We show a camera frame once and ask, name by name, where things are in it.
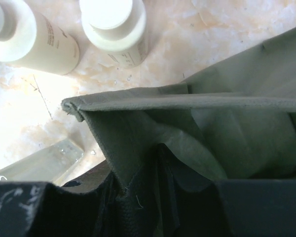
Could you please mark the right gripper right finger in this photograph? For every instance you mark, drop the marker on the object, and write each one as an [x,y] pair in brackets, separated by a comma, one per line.
[259,208]

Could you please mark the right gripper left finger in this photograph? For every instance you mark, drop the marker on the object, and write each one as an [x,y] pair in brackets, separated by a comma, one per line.
[83,207]

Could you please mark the olive green canvas bag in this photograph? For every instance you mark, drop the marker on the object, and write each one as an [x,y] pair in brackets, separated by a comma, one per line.
[168,146]

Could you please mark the cream bottle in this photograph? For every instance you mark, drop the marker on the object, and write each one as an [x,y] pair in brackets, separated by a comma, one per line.
[118,28]
[28,39]

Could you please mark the clear square bottle rear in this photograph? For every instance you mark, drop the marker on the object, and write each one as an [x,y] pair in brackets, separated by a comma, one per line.
[52,164]

